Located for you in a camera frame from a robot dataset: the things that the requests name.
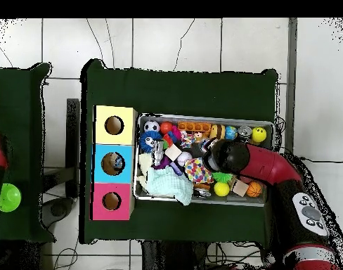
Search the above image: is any colourful printed packet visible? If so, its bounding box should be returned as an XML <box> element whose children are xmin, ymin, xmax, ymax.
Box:
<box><xmin>184</xmin><ymin>157</ymin><xmax>214</xmax><ymax>186</ymax></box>

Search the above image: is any mint green cloth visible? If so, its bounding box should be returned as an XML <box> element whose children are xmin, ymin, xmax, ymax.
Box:
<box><xmin>144</xmin><ymin>165</ymin><xmax>194</xmax><ymax>206</ymax></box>

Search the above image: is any clear mesh bin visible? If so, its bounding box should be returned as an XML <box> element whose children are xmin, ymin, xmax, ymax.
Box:
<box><xmin>134</xmin><ymin>113</ymin><xmax>276</xmax><ymax>207</ymax></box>

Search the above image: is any wooden box with three holes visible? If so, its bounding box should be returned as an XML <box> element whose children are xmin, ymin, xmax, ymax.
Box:
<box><xmin>91</xmin><ymin>104</ymin><xmax>138</xmax><ymax>221</ymax></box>

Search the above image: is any small wooden block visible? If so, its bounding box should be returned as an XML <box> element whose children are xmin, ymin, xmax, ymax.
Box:
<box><xmin>164</xmin><ymin>144</ymin><xmax>183</xmax><ymax>162</ymax></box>

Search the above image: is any small red ball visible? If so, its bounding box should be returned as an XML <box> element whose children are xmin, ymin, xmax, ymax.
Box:
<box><xmin>160</xmin><ymin>121</ymin><xmax>174</xmax><ymax>136</ymax></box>

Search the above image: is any small blue spiky ball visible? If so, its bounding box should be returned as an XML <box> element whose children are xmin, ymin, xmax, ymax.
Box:
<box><xmin>139</xmin><ymin>131</ymin><xmax>163</xmax><ymax>154</ymax></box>

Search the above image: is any small soccer ball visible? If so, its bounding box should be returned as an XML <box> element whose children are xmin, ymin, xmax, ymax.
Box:
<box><xmin>144</xmin><ymin>120</ymin><xmax>161</xmax><ymax>135</ymax></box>

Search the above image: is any orange plastic toy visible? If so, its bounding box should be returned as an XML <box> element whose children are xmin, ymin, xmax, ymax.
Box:
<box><xmin>176</xmin><ymin>120</ymin><xmax>212</xmax><ymax>133</ymax></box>

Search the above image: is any plain yellow ball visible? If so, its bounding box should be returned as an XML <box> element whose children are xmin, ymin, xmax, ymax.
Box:
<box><xmin>213</xmin><ymin>181</ymin><xmax>230</xmax><ymax>198</ymax></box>

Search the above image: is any yellow smiley ball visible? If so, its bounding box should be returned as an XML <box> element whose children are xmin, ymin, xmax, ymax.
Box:
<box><xmin>251</xmin><ymin>126</ymin><xmax>268</xmax><ymax>143</ymax></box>

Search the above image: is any small orange basketball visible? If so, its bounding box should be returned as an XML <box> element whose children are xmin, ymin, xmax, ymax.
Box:
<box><xmin>247</xmin><ymin>181</ymin><xmax>263</xmax><ymax>198</ymax></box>

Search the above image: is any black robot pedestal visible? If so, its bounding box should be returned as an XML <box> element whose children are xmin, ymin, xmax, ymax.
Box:
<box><xmin>142</xmin><ymin>240</ymin><xmax>217</xmax><ymax>270</ymax></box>

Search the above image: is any black cable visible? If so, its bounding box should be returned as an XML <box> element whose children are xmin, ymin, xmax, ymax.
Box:
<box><xmin>295</xmin><ymin>156</ymin><xmax>343</xmax><ymax>167</ymax></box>

